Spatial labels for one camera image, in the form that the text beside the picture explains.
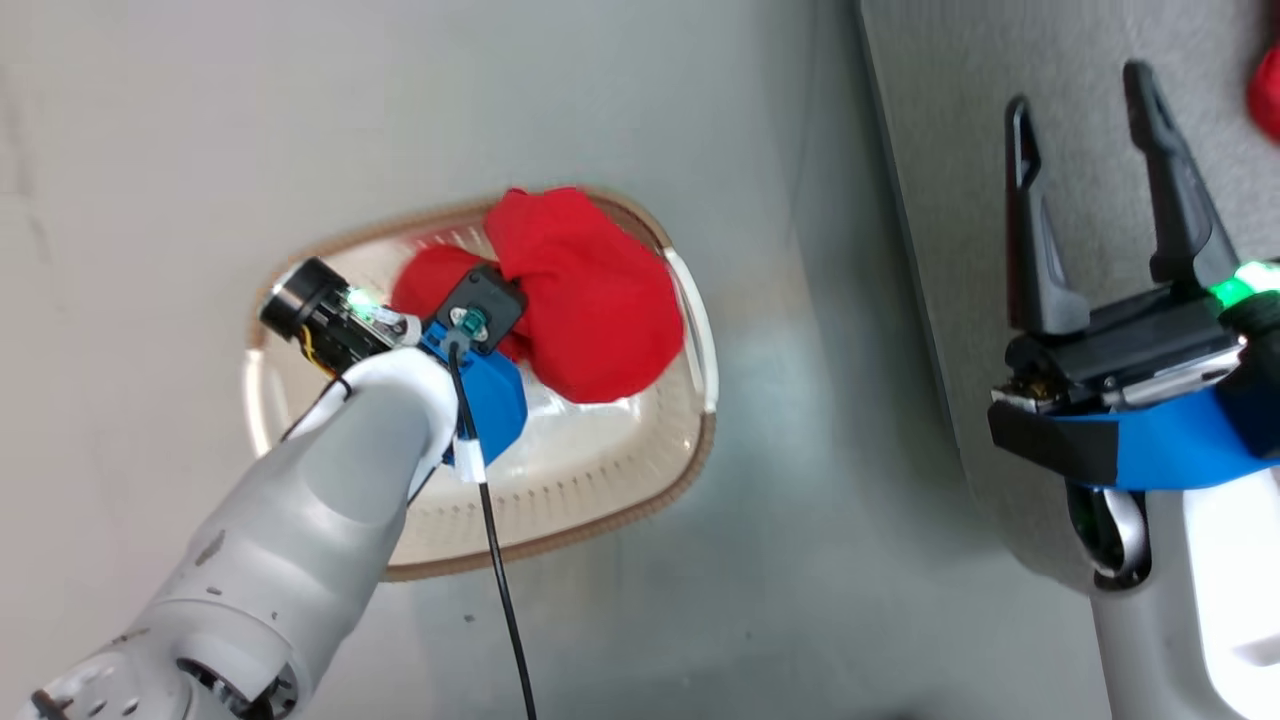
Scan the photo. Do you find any beige perforated laundry basket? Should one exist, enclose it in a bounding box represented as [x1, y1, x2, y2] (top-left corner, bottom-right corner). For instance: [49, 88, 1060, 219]
[243, 188, 719, 583]

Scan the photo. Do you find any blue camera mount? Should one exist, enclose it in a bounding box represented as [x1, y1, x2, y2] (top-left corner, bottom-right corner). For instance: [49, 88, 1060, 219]
[418, 320, 529, 468]
[1050, 385, 1280, 492]

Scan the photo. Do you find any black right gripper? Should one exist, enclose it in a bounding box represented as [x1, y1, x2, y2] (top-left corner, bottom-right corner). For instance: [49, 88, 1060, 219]
[993, 59, 1280, 417]

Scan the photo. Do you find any grey couch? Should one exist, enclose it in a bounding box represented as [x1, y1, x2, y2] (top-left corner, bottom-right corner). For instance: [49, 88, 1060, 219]
[857, 0, 1280, 597]

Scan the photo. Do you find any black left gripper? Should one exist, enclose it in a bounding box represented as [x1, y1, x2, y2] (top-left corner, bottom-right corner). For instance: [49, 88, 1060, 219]
[259, 257, 422, 375]

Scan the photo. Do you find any red cloth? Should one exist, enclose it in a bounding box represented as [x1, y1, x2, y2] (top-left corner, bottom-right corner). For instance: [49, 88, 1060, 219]
[1246, 44, 1280, 143]

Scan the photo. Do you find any blue left camera mount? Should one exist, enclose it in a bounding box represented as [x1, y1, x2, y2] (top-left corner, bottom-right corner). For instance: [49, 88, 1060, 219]
[418, 320, 529, 468]

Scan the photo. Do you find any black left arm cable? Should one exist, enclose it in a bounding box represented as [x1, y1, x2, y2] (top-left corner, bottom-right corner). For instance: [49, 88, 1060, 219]
[445, 334, 541, 720]

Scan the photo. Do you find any red white sports jersey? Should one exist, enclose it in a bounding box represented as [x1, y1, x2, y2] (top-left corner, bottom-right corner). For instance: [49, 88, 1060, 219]
[390, 185, 687, 406]

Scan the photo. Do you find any blue right camera mount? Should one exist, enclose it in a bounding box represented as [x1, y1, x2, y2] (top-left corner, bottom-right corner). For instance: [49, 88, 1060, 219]
[1050, 385, 1280, 492]

